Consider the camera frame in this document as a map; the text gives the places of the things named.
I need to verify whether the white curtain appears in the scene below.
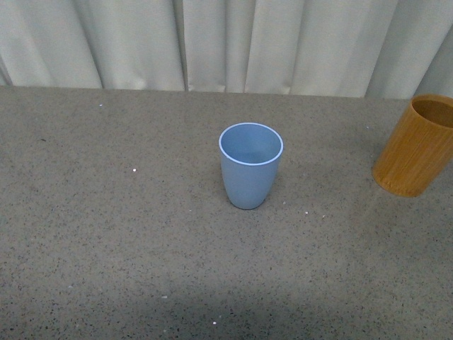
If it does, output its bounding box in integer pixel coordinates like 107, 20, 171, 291
1, 1, 452, 98

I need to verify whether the brown bamboo holder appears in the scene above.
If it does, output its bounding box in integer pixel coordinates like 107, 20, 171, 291
372, 94, 452, 198

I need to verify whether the blue plastic cup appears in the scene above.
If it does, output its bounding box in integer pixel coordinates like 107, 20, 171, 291
219, 123, 284, 210

